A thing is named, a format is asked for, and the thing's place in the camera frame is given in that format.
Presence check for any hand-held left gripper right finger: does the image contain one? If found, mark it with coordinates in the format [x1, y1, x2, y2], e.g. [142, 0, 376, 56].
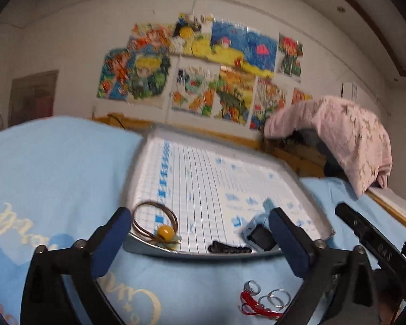
[268, 207, 381, 325]

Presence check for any grey tray with grid lining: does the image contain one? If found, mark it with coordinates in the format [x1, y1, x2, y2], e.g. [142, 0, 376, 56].
[123, 127, 335, 261]

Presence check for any brown wooden door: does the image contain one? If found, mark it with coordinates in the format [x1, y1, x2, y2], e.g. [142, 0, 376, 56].
[8, 70, 60, 128]

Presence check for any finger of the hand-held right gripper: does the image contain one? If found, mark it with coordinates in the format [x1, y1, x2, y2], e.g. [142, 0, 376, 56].
[335, 202, 379, 246]

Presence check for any red coil cord with ring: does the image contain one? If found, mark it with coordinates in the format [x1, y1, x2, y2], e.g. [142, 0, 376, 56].
[240, 279, 285, 320]

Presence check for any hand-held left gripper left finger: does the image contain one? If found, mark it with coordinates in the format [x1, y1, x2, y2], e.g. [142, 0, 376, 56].
[20, 206, 132, 325]

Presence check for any group of colourful wall drawings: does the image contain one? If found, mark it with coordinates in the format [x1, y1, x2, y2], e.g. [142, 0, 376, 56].
[96, 13, 314, 131]

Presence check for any wooden bed frame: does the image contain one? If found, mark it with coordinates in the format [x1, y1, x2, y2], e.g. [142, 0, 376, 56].
[92, 113, 406, 229]

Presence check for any brown hair tie yellow bead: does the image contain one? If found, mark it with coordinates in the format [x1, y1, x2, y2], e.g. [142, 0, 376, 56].
[131, 201, 182, 246]

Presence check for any small blue and black case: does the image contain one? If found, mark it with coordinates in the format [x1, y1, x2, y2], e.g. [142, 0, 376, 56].
[242, 216, 279, 252]

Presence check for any pink floral cloth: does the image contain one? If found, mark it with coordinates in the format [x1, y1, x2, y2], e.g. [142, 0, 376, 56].
[263, 95, 393, 198]

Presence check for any light blue printed blanket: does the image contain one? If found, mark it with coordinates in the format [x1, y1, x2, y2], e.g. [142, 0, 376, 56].
[0, 115, 406, 325]

